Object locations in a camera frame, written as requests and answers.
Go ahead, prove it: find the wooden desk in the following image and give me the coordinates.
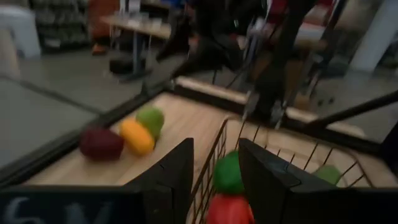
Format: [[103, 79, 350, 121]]
[[101, 14, 175, 82]]

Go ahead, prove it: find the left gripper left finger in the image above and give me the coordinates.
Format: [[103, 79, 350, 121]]
[[124, 138, 195, 224]]

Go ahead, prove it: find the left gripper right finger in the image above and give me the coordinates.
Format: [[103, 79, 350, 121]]
[[238, 138, 336, 224]]

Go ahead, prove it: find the green apple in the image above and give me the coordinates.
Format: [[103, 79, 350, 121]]
[[136, 106, 165, 141]]

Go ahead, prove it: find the dark red faceted fruit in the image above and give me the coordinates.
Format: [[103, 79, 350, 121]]
[[79, 126, 125, 162]]

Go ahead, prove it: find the bright green round fruit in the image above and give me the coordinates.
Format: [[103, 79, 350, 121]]
[[213, 151, 246, 194]]

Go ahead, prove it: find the green lime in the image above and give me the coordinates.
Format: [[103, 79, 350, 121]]
[[312, 164, 342, 186]]

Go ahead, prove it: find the black wire basket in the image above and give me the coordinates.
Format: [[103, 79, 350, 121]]
[[186, 116, 374, 224]]

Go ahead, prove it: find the red-orange mango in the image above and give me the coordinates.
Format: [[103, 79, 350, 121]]
[[205, 192, 256, 224]]

